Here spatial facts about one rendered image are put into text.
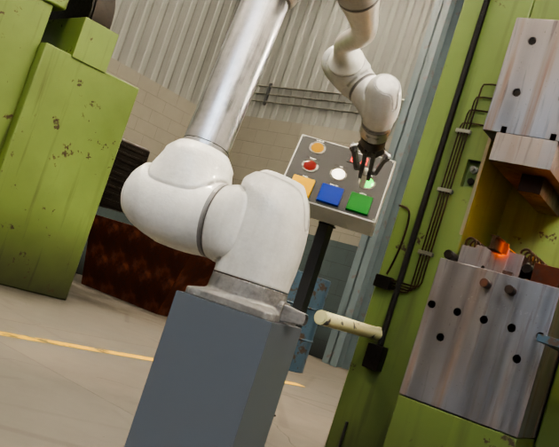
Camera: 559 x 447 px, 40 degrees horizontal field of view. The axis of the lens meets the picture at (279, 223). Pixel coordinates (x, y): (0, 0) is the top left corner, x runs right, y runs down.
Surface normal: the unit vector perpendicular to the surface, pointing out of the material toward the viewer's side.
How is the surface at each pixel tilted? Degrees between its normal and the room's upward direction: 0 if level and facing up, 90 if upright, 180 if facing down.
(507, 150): 90
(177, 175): 78
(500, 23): 90
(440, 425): 90
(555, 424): 90
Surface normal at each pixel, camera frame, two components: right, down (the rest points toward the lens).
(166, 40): 0.75, 0.19
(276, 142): -0.59, -0.26
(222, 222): -0.36, -0.18
